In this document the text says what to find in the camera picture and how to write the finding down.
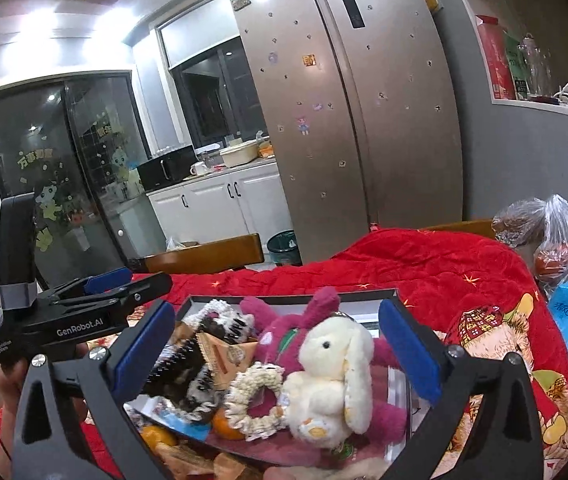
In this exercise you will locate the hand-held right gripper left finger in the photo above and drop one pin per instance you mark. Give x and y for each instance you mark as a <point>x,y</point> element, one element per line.
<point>139,355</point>

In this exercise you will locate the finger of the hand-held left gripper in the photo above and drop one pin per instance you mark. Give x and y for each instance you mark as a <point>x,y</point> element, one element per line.
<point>109,279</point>
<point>149,285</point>

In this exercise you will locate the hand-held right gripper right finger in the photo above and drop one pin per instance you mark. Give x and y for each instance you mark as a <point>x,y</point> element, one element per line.
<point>410,355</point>

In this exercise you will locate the beige furry hair clip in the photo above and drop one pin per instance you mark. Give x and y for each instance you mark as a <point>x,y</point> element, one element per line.
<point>179,375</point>

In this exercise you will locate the dark storage box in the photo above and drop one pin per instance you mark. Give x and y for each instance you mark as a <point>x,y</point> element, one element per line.
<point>364,310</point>

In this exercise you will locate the kraft paper packet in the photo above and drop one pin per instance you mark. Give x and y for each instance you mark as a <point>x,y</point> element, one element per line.
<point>226,360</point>

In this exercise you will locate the cream plush rabbit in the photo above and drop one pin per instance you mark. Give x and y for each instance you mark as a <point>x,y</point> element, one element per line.
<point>324,375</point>

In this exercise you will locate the cream crochet scrunchie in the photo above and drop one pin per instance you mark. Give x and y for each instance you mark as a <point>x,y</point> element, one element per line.
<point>244,385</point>

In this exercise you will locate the person's left hand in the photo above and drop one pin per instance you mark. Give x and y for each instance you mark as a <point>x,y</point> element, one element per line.
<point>9,410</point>

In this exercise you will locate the wooden chair back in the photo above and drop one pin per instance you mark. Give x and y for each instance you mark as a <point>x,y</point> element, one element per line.
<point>204,255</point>

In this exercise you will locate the red printed blanket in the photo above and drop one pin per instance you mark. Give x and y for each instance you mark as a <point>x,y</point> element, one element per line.
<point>439,280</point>

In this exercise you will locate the tangerine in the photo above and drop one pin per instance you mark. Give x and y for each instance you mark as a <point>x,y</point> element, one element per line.
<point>156,437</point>
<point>226,425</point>

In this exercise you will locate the white kitchen cabinet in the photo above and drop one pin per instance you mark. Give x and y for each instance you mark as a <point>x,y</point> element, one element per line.
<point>214,210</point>

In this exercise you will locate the black microwave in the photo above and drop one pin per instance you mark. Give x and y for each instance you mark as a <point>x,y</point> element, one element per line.
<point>164,170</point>

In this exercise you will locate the white mug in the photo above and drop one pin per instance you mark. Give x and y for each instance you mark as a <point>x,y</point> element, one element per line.
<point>197,169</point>

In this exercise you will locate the glass sliding door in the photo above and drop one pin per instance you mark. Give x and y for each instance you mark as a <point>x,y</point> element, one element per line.
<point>39,170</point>

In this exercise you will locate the dark trash bin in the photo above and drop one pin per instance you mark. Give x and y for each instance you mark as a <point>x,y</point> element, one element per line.
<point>284,249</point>

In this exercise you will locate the clear plastic bag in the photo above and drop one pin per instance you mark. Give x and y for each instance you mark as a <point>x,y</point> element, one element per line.
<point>559,240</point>

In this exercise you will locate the dark kitchen window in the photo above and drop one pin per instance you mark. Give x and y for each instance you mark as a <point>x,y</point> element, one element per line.
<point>219,95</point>

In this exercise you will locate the silver double-door refrigerator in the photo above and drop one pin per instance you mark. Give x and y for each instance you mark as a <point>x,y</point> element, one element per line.
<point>354,110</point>

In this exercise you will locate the red box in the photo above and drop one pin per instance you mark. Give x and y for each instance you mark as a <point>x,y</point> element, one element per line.
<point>494,60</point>

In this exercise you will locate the green box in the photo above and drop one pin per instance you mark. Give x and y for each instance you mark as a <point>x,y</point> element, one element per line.
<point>516,65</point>

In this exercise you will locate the clear glass jar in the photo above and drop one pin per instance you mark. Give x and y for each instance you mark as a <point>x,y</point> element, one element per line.
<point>536,70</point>

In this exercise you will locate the white wall shelf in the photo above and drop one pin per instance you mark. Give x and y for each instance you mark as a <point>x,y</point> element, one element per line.
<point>564,110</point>

